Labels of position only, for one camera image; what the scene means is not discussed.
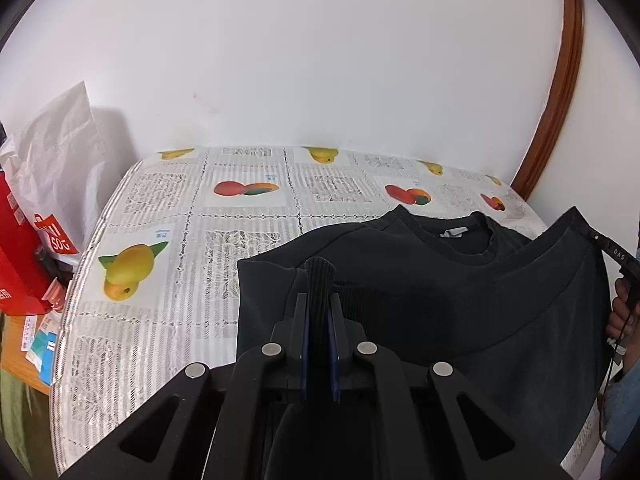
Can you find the black sweatshirt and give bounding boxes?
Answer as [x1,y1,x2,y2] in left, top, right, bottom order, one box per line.
[235,205,613,480]

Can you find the person's right hand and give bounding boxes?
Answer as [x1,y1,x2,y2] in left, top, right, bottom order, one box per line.
[606,277,640,342]

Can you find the person's light blue fleece clothing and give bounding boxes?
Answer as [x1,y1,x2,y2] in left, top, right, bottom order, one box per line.
[597,360,640,478]

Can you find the green cloth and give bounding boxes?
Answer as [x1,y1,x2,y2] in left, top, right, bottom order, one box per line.
[0,365,58,478]

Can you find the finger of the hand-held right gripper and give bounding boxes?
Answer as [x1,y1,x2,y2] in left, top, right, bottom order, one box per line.
[584,226,640,281]

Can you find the red paper bag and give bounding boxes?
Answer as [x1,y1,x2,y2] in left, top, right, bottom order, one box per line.
[0,172,51,316]

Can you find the black cable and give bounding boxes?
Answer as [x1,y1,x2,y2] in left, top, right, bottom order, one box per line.
[596,330,640,453]

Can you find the white plastic bag red logo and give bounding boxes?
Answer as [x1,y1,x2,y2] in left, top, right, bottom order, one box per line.
[0,80,103,258]

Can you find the wooden door frame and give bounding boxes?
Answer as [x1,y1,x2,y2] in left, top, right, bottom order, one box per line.
[510,0,586,203]

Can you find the wooden side table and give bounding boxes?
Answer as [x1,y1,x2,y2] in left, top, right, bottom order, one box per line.
[0,310,66,396]

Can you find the blue white paper packet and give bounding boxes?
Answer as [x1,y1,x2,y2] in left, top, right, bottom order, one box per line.
[20,316,60,383]

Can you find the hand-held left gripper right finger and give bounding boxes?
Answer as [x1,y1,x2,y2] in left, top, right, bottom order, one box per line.
[331,292,576,480]

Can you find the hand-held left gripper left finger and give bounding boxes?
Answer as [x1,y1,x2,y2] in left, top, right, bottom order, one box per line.
[60,292,308,480]

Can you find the fruit print tablecloth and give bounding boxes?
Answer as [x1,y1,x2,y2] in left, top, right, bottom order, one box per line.
[47,145,613,480]

